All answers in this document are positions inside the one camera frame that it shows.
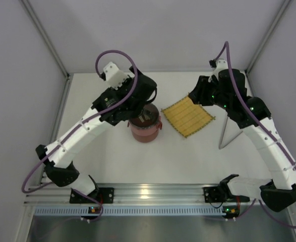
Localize aluminium mounting rail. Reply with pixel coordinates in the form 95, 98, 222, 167
24, 183, 296, 205

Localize bamboo woven mat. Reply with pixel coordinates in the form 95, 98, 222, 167
161, 95, 215, 138

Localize grey lunch box lid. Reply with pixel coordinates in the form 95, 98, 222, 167
129, 103, 160, 130

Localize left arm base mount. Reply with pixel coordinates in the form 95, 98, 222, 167
69, 187, 114, 204

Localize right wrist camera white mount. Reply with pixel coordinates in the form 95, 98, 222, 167
209, 58, 228, 77

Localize perforated cable duct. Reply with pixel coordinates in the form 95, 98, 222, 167
34, 205, 225, 216

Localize pink lunch box tier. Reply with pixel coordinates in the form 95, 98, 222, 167
127, 119, 162, 136

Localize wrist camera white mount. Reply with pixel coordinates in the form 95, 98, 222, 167
209, 58, 228, 77
101, 62, 128, 90

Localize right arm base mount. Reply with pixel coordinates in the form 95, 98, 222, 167
203, 186, 250, 203

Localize metal tongs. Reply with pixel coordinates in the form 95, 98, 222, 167
218, 116, 242, 150

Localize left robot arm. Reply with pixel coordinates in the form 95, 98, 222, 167
36, 63, 157, 195

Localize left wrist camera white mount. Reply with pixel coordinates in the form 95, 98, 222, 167
101, 62, 128, 90

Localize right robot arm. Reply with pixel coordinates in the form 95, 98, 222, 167
189, 69, 296, 212

